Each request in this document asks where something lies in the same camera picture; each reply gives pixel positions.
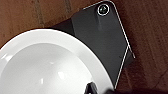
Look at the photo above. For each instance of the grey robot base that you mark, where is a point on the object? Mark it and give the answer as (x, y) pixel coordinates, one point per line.
(100, 36)

